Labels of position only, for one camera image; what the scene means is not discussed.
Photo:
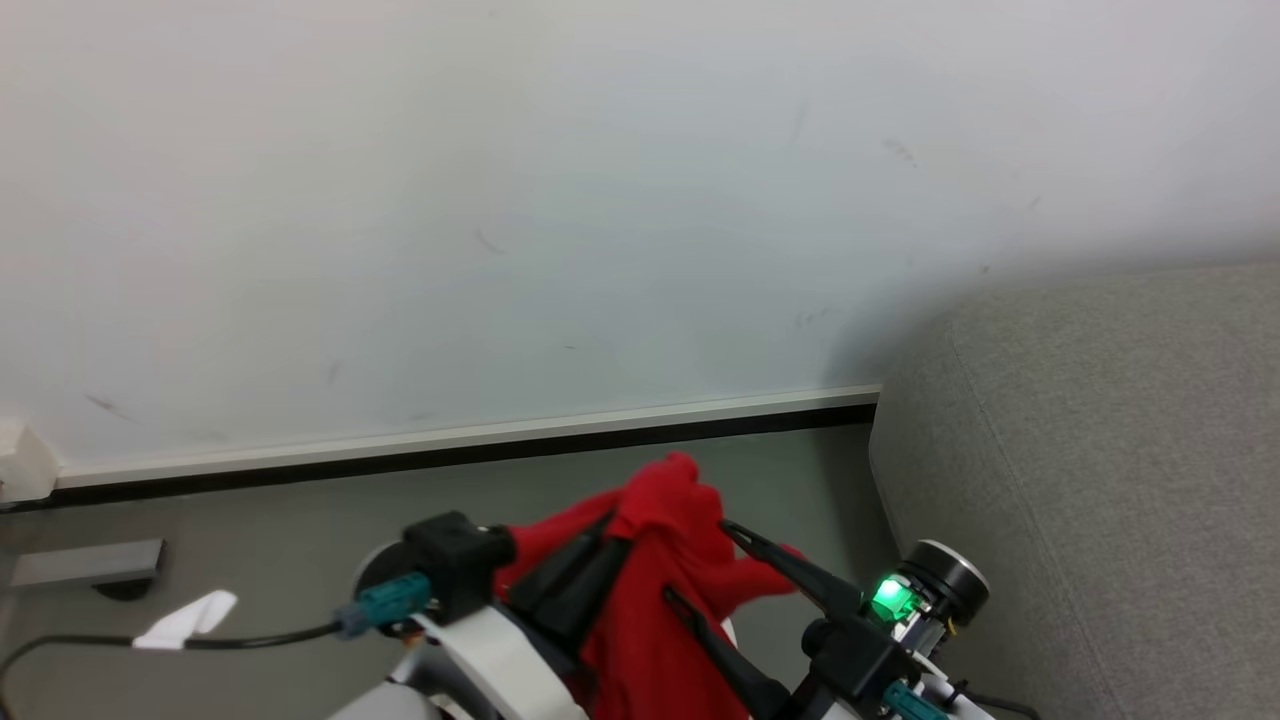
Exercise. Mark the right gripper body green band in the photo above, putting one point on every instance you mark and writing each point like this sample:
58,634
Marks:
895,600

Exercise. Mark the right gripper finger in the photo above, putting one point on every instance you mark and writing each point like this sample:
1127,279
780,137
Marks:
730,665
800,575

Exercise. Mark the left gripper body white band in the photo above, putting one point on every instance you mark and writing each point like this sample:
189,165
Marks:
492,650

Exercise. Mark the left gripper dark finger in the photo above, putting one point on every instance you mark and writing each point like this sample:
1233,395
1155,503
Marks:
572,585

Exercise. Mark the red clothing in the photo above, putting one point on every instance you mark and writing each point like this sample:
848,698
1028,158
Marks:
662,520

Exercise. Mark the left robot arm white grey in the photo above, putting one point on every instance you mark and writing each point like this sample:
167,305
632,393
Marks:
385,570

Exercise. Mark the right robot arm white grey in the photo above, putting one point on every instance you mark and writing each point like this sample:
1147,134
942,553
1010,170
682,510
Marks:
945,580

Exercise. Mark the white skirting board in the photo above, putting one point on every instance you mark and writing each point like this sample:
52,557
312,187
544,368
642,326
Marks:
470,440

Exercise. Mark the grey fabric sofa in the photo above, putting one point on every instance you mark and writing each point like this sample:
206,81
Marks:
1100,480

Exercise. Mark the grey floor socket box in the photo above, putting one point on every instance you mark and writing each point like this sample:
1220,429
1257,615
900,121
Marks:
85,565

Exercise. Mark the white corner trim piece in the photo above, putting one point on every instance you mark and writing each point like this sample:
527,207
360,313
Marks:
25,465

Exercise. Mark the right black wrist camera box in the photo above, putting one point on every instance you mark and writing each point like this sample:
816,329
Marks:
855,660

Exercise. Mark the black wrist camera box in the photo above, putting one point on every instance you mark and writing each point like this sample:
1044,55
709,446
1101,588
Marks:
855,660
458,560

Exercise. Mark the left black wrist camera box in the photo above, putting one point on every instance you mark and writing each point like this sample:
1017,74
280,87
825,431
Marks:
458,560

